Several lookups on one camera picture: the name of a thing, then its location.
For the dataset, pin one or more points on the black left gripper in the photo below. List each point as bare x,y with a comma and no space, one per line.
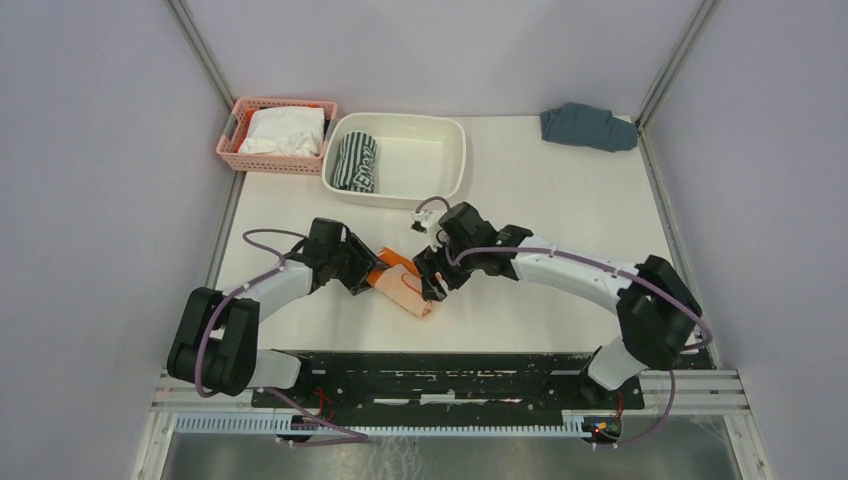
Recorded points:
364,262

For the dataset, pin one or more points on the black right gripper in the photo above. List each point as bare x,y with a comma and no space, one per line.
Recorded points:
429,263

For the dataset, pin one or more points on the orange and cream cloth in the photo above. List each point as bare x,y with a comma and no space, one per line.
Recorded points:
401,283

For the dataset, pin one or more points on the green white striped towel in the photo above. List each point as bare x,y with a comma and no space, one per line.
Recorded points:
355,169

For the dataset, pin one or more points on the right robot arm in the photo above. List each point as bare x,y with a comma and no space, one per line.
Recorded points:
656,311

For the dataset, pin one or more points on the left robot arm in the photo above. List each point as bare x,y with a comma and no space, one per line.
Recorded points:
216,346

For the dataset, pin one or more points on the white plastic tub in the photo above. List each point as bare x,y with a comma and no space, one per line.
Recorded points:
417,157

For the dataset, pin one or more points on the white cloth in basket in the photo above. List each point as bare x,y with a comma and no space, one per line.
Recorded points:
287,131

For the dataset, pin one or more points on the pink plastic basket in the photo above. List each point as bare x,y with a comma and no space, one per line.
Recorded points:
236,129

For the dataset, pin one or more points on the blue-grey folded cloth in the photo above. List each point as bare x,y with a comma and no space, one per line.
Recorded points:
580,125

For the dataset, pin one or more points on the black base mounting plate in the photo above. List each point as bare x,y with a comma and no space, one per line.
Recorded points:
454,390

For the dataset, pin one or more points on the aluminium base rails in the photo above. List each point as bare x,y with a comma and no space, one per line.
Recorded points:
687,392

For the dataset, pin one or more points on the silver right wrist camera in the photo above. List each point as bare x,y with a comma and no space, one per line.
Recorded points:
425,221

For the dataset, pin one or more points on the white slotted cable duct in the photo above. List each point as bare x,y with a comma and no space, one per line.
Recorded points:
281,423

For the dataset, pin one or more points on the aluminium frame post left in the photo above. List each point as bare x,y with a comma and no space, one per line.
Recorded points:
204,55

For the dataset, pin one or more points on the aluminium frame post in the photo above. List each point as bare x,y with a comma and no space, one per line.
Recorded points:
669,72
204,55

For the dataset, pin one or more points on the aluminium frame post right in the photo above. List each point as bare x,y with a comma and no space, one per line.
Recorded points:
669,72

